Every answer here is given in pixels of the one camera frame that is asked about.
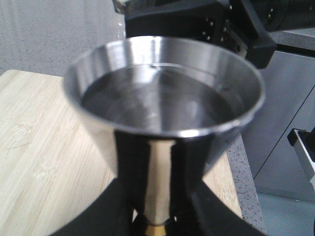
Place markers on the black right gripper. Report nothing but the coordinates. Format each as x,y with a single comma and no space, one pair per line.
231,24

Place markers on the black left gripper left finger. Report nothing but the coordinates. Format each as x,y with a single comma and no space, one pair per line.
109,215

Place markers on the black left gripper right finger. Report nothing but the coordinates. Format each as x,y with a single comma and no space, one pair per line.
202,213

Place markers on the steel double jigger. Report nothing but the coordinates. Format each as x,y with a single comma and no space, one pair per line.
159,108

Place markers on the wooden cutting board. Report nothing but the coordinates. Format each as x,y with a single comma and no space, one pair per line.
50,170

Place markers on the grey cabinet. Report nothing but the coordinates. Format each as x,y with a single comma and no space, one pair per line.
290,103

